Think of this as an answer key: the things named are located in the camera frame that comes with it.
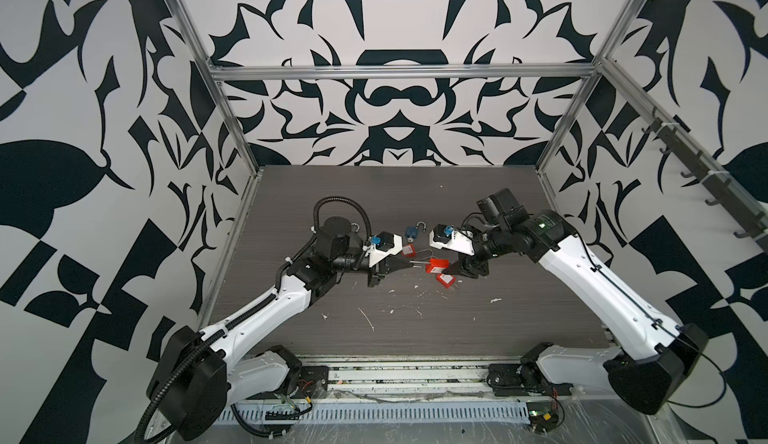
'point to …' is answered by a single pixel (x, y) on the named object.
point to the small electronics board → (543, 415)
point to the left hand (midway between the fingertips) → (414, 255)
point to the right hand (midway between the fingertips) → (447, 252)
